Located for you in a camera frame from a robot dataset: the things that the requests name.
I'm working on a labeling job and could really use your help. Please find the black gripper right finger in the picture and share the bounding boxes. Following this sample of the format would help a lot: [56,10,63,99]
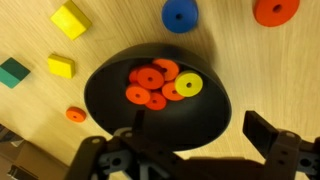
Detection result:
[243,111,320,180]

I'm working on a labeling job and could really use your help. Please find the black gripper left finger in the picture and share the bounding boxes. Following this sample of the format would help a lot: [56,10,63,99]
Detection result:
[65,110,180,180]

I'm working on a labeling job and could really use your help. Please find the yellow disc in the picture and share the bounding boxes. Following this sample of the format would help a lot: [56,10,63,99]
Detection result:
[174,70,203,97]

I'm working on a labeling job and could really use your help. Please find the black bowl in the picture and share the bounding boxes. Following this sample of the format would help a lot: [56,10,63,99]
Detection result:
[84,43,231,151]

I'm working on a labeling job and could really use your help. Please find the open cardboard box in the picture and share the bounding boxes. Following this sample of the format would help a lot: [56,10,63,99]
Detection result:
[0,125,68,180]

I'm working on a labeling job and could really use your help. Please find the yellow block left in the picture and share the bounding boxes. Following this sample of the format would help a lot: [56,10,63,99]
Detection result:
[48,54,75,79]

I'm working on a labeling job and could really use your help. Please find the yellow block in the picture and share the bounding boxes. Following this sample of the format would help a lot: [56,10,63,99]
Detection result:
[48,54,75,79]
[50,0,92,40]

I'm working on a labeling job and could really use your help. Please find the green block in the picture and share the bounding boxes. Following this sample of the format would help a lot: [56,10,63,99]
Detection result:
[0,58,30,88]

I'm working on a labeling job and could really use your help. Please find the yellow block right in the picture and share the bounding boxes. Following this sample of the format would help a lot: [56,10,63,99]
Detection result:
[50,0,92,40]

